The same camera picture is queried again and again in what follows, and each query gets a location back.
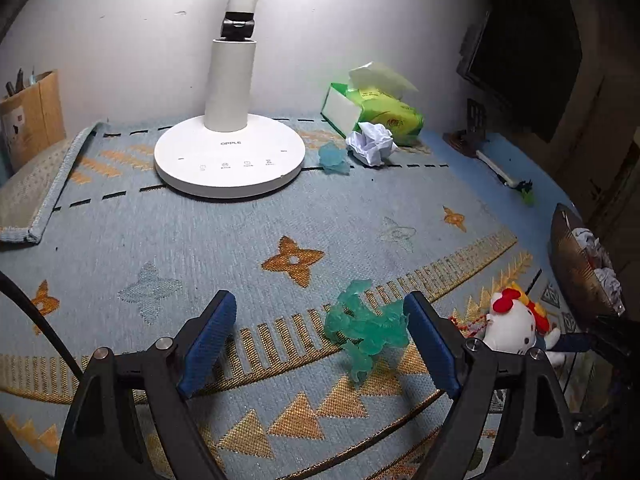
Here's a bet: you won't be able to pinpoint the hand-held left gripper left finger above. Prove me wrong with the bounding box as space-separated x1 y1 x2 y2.
56 289 238 480

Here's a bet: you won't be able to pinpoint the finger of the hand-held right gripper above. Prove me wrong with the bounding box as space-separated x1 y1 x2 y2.
590 310 640 361

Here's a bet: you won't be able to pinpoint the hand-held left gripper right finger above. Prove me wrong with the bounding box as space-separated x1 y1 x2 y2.
402 290 585 480

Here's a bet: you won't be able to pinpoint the large teal translucent figure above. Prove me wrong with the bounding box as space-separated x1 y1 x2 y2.
324 280 412 387

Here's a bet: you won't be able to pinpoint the dark trash bin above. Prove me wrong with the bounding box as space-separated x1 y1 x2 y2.
549 202 629 322

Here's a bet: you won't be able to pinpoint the white cat plush toy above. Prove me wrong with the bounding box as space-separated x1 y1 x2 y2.
472 281 595 370

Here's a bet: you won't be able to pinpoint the patterned woven table mat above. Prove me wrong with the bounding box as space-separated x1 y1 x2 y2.
0 114 591 480

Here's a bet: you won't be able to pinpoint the white desk lamp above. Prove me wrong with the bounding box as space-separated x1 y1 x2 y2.
153 0 307 199

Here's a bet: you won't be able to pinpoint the small teal translucent figure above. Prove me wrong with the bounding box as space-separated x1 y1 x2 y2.
318 141 352 176

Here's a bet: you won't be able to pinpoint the dark desk stand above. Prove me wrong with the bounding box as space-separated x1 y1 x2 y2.
443 98 490 155

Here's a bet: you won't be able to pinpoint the green tissue pack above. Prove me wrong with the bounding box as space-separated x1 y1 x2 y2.
320 61 425 148

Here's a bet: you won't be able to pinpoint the cardboard box with tools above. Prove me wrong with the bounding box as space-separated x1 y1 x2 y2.
0 68 67 172

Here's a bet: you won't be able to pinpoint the dark monitor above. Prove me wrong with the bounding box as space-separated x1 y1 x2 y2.
456 0 587 144

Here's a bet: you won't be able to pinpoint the pens in holder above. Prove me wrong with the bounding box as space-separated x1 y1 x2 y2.
4 65 42 97

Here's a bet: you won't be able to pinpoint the black cable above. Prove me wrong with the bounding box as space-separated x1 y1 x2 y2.
0 270 84 382

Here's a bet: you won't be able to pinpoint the white handle tool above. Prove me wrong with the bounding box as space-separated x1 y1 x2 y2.
475 148 520 187

